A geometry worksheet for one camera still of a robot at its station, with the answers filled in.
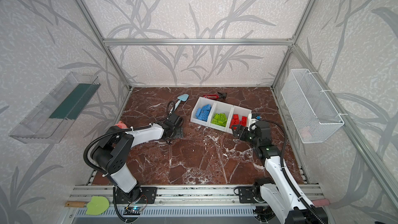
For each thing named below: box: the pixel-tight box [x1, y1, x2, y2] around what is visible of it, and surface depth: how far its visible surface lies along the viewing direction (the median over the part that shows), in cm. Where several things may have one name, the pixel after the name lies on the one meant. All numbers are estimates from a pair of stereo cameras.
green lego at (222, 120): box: [218, 113, 228, 128], surface depth 98 cm
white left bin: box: [190, 96, 218, 127], surface depth 103 cm
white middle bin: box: [207, 100, 235, 133], surface depth 98 cm
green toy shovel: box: [64, 196, 110, 216], surface depth 72 cm
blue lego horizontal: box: [201, 104, 212, 112], surface depth 105 cm
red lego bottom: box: [232, 114, 240, 122], surface depth 101 cm
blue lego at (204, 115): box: [200, 110, 211, 122], surface depth 101 cm
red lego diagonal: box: [229, 119, 237, 129], surface depth 98 cm
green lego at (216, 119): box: [211, 113, 222, 126], surface depth 98 cm
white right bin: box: [225, 104, 252, 135], surface depth 99 cm
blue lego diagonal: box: [195, 107, 203, 119], surface depth 104 cm
